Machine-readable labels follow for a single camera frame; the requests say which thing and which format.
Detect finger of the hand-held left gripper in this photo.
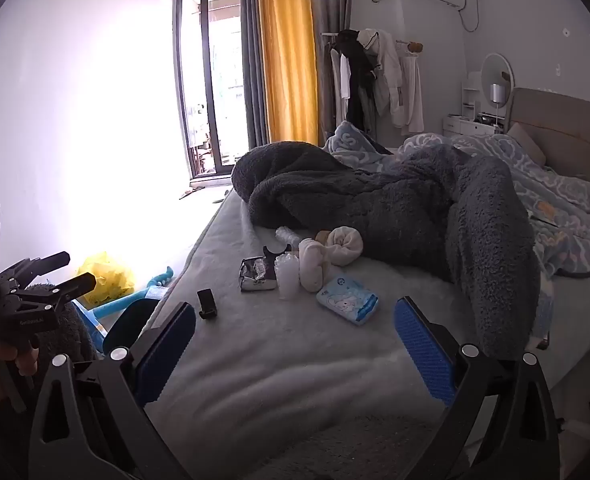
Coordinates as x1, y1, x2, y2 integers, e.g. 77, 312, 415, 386
17, 272, 97, 306
5, 251, 70, 283

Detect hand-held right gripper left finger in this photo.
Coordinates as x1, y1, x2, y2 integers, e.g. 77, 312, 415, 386
27, 301, 197, 480

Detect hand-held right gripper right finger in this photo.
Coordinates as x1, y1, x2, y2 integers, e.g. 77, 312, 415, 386
392, 296, 561, 480

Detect dark teal bin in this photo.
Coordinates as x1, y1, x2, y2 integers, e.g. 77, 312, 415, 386
102, 298, 162, 356

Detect blue tissue pack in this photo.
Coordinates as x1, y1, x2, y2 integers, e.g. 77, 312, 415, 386
316, 276, 380, 326

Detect dark foil snack wrapper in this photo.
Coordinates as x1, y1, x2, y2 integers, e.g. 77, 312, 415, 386
238, 256, 278, 293

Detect white cloth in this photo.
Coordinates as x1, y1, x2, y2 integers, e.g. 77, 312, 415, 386
325, 226, 365, 267
297, 238, 328, 293

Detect bubble wrap sheet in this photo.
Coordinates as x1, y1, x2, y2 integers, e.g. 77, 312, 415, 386
274, 252, 302, 301

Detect clear crinkled plastic wrapper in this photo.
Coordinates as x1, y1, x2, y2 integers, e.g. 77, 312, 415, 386
275, 226, 306, 247

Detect yellow plastic bag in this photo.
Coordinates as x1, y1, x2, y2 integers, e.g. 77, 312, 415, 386
77, 251, 136, 311

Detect bed with white fleece sheet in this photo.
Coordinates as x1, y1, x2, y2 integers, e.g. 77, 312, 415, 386
140, 187, 590, 480

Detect grey fleece blanket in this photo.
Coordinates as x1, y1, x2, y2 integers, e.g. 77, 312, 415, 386
231, 141, 543, 361

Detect blue cloud patterned quilt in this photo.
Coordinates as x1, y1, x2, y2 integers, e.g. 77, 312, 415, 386
323, 120, 590, 281

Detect white dresser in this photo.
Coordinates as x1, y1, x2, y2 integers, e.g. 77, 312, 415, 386
442, 114, 508, 138

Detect beige pillow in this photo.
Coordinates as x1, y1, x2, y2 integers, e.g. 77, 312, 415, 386
505, 122, 548, 166

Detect white hanging pants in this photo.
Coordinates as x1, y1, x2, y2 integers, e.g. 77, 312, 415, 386
397, 52, 425, 136

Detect white desktop shelf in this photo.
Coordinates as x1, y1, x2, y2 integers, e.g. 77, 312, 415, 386
462, 71, 483, 118

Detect beige headboard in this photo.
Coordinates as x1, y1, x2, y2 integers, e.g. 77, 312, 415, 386
505, 86, 590, 181

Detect white table lamp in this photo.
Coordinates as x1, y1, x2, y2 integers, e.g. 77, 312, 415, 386
490, 83, 506, 128

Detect white hanging robe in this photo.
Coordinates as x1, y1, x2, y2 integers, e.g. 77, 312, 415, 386
357, 28, 403, 128

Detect narrow grey curtain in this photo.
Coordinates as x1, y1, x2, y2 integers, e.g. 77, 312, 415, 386
239, 0, 271, 148

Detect small white hanging garment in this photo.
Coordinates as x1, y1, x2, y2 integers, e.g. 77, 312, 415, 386
339, 52, 353, 101

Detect black hanging garment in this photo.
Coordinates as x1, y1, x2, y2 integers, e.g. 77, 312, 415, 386
337, 30, 376, 133

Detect round mirror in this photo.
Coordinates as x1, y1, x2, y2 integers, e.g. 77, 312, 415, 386
480, 53, 515, 106

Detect yellow curtain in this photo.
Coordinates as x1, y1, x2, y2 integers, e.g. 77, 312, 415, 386
256, 0, 321, 147

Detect clothes rack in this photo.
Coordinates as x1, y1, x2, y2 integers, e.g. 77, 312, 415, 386
321, 30, 423, 143

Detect wide grey curtain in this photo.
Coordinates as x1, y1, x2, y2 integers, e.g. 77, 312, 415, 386
305, 0, 353, 146

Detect blue long-handled brush toy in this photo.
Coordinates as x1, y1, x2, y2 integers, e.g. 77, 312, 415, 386
94, 266, 177, 319

